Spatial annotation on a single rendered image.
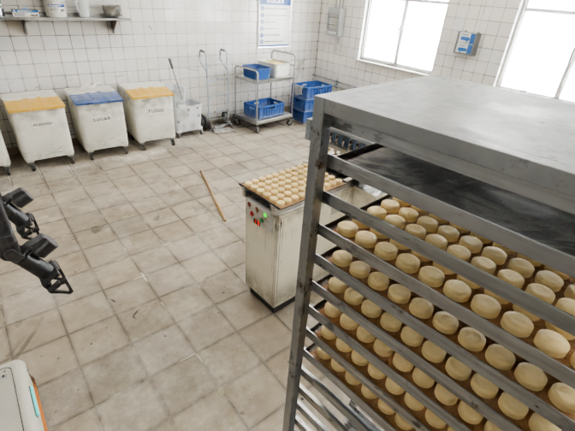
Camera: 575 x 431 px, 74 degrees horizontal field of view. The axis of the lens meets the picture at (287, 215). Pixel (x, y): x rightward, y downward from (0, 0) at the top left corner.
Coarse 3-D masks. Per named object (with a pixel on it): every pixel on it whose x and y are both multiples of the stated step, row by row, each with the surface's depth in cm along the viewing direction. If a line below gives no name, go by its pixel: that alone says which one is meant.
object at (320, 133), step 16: (320, 96) 76; (320, 112) 76; (320, 128) 78; (320, 144) 79; (320, 160) 82; (320, 176) 84; (320, 192) 87; (304, 208) 89; (320, 208) 89; (304, 224) 91; (304, 240) 93; (304, 256) 95; (304, 272) 97; (304, 288) 100; (304, 304) 103; (304, 320) 107; (304, 336) 111; (288, 368) 119; (288, 384) 123; (288, 400) 126; (288, 416) 130
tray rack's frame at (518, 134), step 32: (352, 96) 77; (384, 96) 79; (416, 96) 81; (448, 96) 83; (480, 96) 85; (512, 96) 87; (384, 128) 67; (416, 128) 62; (448, 128) 62; (480, 128) 63; (512, 128) 64; (544, 128) 66; (480, 160) 56; (512, 160) 53; (544, 160) 52
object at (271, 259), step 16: (336, 192) 255; (352, 192) 267; (256, 224) 247; (288, 224) 235; (256, 240) 253; (272, 240) 238; (288, 240) 242; (320, 240) 266; (256, 256) 260; (272, 256) 244; (288, 256) 249; (256, 272) 267; (272, 272) 250; (288, 272) 257; (320, 272) 285; (256, 288) 274; (272, 288) 256; (288, 288) 266; (272, 304) 263
